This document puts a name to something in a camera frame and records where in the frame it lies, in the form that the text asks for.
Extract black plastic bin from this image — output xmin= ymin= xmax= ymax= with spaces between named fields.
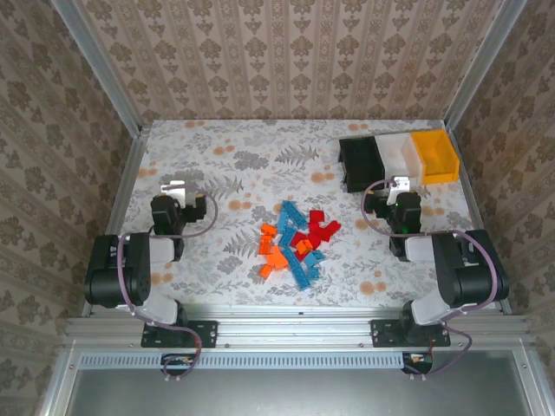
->
xmin=337 ymin=135 xmax=387 ymax=194

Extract white plastic bin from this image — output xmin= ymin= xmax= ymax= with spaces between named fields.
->
xmin=375 ymin=133 xmax=424 ymax=183

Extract yellow plastic bin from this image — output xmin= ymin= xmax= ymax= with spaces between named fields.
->
xmin=410 ymin=128 xmax=460 ymax=186

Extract long blue lego brick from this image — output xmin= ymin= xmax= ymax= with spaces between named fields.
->
xmin=282 ymin=200 xmax=308 ymax=226
xmin=294 ymin=264 xmax=312 ymax=290

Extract floral patterned tablecloth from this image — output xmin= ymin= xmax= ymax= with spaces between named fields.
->
xmin=101 ymin=119 xmax=498 ymax=309

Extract grey metal panel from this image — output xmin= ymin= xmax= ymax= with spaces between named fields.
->
xmin=64 ymin=351 xmax=533 ymax=416

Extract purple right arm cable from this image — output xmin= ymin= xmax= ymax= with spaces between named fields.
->
xmin=362 ymin=178 xmax=500 ymax=380

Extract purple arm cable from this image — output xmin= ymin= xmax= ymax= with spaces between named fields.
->
xmin=362 ymin=178 xmax=500 ymax=380
xmin=116 ymin=188 xmax=218 ymax=382

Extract aluminium table side rail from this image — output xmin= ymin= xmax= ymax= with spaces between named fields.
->
xmin=82 ymin=126 xmax=152 ymax=315

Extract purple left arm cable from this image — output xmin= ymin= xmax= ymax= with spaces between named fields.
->
xmin=116 ymin=188 xmax=218 ymax=382

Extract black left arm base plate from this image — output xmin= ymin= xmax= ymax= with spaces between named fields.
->
xmin=140 ymin=319 xmax=218 ymax=349

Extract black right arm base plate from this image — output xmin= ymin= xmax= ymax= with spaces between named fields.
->
xmin=370 ymin=318 xmax=452 ymax=349

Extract aluminium mounting rail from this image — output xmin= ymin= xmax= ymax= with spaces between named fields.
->
xmin=63 ymin=302 xmax=535 ymax=350

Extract aluminium frame post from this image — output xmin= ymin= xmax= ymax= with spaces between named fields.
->
xmin=50 ymin=0 xmax=144 ymax=136
xmin=444 ymin=0 xmax=528 ymax=129

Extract grey slotted cable duct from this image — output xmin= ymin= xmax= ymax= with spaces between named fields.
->
xmin=79 ymin=351 xmax=404 ymax=370

